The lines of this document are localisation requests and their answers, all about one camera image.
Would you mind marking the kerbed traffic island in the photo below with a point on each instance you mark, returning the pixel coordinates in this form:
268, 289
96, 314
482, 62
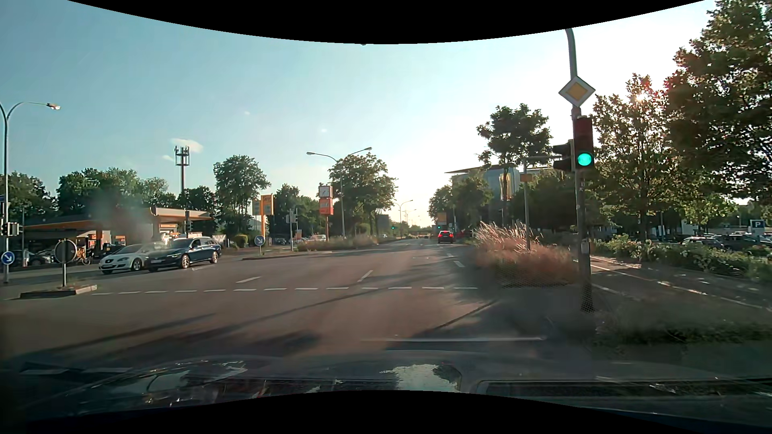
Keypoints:
59, 292

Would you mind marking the hedge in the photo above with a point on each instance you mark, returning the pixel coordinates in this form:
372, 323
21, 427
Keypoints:
681, 256

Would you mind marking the blue round sign on post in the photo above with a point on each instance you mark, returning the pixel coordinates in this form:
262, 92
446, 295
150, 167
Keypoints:
260, 242

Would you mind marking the red car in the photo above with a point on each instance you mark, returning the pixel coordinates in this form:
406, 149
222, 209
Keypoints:
446, 236

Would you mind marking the parking sign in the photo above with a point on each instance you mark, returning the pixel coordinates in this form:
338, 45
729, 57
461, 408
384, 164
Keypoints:
757, 227

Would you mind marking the round road sign on post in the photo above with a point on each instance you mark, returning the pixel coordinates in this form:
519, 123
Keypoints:
65, 252

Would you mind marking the car's own bonnet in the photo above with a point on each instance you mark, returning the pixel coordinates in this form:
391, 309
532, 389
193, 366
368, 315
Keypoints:
338, 377

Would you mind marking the island with tall dry grass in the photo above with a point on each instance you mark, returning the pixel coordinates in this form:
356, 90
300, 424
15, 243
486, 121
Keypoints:
525, 259

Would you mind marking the tree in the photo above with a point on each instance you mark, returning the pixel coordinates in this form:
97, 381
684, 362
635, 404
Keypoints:
360, 190

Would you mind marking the grey asphalt road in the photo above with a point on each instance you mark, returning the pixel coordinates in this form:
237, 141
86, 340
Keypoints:
289, 319

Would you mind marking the petrol station building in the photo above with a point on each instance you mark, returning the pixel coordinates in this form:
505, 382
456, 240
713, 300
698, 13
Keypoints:
114, 228

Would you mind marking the white car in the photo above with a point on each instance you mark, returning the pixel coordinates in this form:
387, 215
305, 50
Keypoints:
128, 258

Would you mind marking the traffic light with priority sign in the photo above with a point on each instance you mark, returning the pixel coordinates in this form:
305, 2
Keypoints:
582, 199

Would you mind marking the road markings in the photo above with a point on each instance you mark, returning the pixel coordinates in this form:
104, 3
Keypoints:
248, 279

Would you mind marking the orange price sign pylon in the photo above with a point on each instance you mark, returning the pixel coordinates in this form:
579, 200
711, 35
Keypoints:
264, 211

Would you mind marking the grey side road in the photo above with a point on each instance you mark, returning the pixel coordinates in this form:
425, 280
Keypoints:
693, 295

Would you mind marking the row of trees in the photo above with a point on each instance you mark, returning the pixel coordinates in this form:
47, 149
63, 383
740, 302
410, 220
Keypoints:
139, 193
663, 144

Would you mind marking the pale office building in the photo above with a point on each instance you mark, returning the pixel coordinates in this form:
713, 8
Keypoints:
488, 187

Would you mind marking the grass median with bushes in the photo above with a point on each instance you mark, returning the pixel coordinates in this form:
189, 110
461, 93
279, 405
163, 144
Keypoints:
341, 243

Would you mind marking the red and white sign pylon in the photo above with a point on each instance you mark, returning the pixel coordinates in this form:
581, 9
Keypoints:
325, 205

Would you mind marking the dark blue estate car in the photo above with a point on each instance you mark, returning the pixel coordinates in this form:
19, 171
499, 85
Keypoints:
184, 252

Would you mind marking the lamp post with blue sign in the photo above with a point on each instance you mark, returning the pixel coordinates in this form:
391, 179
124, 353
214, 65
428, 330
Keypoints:
5, 181

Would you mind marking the row of parked cars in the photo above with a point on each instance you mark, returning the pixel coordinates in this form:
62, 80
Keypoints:
724, 242

